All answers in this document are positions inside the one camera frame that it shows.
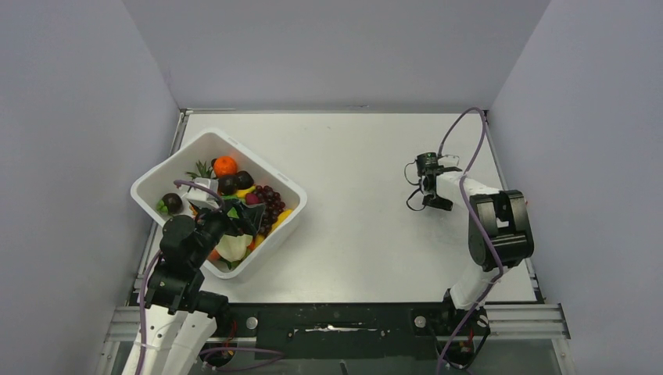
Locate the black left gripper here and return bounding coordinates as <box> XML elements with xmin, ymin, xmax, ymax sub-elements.
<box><xmin>190</xmin><ymin>198</ymin><xmax>265</xmax><ymax>267</ymax></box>

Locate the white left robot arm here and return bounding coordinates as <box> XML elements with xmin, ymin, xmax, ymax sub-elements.
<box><xmin>123</xmin><ymin>199</ymin><xmax>265</xmax><ymax>374</ymax></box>

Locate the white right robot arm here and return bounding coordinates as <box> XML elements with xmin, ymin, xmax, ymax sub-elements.
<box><xmin>414</xmin><ymin>152</ymin><xmax>535</xmax><ymax>334</ymax></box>

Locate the white plastic food bin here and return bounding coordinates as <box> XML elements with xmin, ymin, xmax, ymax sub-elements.
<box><xmin>131</xmin><ymin>127</ymin><xmax>307</xmax><ymax>281</ymax></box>

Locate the purple grape bunch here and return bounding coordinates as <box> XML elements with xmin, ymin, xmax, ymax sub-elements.
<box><xmin>254</xmin><ymin>185</ymin><xmax>286</xmax><ymax>237</ymax></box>

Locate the yellow banana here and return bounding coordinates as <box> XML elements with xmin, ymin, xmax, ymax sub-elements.
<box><xmin>235</xmin><ymin>185</ymin><xmax>292</xmax><ymax>249</ymax></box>

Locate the orange tangerine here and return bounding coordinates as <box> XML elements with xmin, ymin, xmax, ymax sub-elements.
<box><xmin>212</xmin><ymin>156</ymin><xmax>238</xmax><ymax>177</ymax></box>

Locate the toy pineapple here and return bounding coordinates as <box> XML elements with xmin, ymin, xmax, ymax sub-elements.
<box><xmin>185</xmin><ymin>160</ymin><xmax>214</xmax><ymax>180</ymax></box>

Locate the dark mangosteen with green leaves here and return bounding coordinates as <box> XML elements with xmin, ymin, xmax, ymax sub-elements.
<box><xmin>156</xmin><ymin>193</ymin><xmax>184</xmax><ymax>216</ymax></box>

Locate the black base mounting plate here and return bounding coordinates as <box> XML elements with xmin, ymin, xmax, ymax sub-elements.
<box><xmin>212</xmin><ymin>302</ymin><xmax>490</xmax><ymax>363</ymax></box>

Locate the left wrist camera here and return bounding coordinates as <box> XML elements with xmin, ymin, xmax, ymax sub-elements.
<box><xmin>184</xmin><ymin>178</ymin><xmax>219</xmax><ymax>209</ymax></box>

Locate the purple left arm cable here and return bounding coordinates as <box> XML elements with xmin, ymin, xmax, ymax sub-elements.
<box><xmin>135</xmin><ymin>179</ymin><xmax>227</xmax><ymax>375</ymax></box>

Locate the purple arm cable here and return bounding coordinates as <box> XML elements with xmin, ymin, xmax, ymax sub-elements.
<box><xmin>135</xmin><ymin>179</ymin><xmax>227</xmax><ymax>375</ymax></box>
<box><xmin>435</xmin><ymin>107</ymin><xmax>506</xmax><ymax>375</ymax></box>

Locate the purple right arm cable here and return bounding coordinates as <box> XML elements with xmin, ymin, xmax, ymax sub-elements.
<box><xmin>435</xmin><ymin>107</ymin><xmax>506</xmax><ymax>375</ymax></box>

